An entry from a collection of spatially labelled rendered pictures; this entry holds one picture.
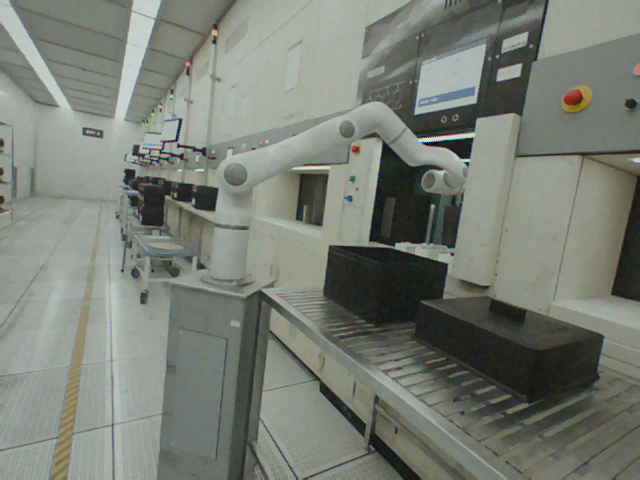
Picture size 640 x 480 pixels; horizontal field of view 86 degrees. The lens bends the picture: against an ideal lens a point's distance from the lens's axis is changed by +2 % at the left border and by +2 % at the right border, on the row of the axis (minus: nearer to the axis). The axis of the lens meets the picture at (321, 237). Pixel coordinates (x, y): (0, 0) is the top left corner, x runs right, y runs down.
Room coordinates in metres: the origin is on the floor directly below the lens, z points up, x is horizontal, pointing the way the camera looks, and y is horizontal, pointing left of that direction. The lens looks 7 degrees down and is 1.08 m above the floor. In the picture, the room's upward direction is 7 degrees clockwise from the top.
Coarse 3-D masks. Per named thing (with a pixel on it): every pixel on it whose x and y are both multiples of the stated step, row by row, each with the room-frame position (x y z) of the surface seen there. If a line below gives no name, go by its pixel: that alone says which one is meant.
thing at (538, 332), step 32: (448, 320) 0.75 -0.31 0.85; (480, 320) 0.73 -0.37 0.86; (512, 320) 0.75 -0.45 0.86; (544, 320) 0.79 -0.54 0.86; (448, 352) 0.74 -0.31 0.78; (480, 352) 0.68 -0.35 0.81; (512, 352) 0.62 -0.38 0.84; (544, 352) 0.60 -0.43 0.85; (576, 352) 0.67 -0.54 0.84; (512, 384) 0.61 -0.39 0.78; (544, 384) 0.61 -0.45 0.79; (576, 384) 0.68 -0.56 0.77
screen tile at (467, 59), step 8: (464, 56) 1.30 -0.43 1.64; (472, 56) 1.27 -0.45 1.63; (480, 56) 1.24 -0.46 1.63; (456, 64) 1.32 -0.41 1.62; (464, 64) 1.29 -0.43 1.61; (472, 64) 1.27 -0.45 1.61; (472, 72) 1.26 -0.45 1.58; (448, 80) 1.34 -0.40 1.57; (456, 80) 1.31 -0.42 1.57; (464, 80) 1.28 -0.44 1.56; (472, 80) 1.26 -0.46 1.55; (448, 88) 1.34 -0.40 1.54
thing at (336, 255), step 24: (336, 264) 1.07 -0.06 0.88; (360, 264) 0.96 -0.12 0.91; (384, 264) 0.90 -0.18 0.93; (408, 264) 0.94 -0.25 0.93; (432, 264) 0.99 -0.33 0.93; (336, 288) 1.05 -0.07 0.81; (360, 288) 0.95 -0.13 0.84; (384, 288) 0.90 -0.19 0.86; (408, 288) 0.95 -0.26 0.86; (432, 288) 1.00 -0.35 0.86; (360, 312) 0.94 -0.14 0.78; (384, 312) 0.91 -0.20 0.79; (408, 312) 0.96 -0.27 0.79
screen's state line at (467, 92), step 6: (456, 90) 1.31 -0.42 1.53; (462, 90) 1.29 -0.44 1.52; (468, 90) 1.26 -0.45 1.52; (474, 90) 1.24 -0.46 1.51; (432, 96) 1.40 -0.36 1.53; (438, 96) 1.37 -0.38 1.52; (444, 96) 1.35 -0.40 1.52; (450, 96) 1.33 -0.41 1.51; (456, 96) 1.30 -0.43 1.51; (462, 96) 1.28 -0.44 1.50; (468, 96) 1.26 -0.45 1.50; (420, 102) 1.45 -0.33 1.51; (426, 102) 1.42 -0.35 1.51; (432, 102) 1.40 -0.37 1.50; (438, 102) 1.37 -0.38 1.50
